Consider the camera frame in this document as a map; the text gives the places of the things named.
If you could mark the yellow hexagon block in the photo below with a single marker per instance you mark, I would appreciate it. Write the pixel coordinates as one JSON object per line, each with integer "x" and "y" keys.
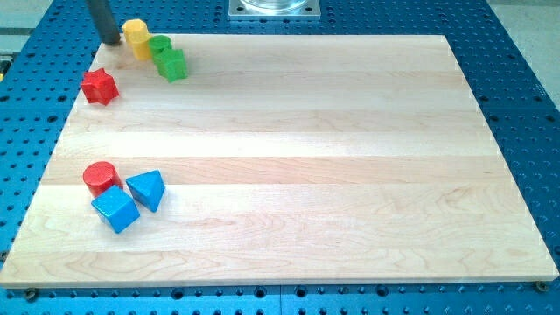
{"x": 135, "y": 31}

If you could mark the blue triangle block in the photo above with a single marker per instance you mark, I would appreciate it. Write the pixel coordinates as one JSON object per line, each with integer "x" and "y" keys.
{"x": 147, "y": 188}

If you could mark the green star block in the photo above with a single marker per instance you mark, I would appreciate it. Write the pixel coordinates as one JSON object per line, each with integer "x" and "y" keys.
{"x": 171, "y": 64}

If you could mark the green cylinder block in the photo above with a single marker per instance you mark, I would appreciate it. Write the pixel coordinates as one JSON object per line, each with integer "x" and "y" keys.
{"x": 159, "y": 43}

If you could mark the blue cube block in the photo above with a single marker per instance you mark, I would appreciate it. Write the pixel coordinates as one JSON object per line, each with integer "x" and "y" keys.
{"x": 116, "y": 208}

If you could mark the red cylinder block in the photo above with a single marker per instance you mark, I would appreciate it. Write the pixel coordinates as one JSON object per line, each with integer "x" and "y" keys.
{"x": 100, "y": 176}

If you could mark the red star block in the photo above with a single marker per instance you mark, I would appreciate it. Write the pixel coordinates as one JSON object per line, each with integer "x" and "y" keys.
{"x": 99, "y": 87}

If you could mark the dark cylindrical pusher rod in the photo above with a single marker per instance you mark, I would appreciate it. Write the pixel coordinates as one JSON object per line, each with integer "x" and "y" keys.
{"x": 104, "y": 21}

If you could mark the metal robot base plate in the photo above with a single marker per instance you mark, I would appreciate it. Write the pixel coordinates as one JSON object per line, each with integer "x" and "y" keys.
{"x": 247, "y": 9}

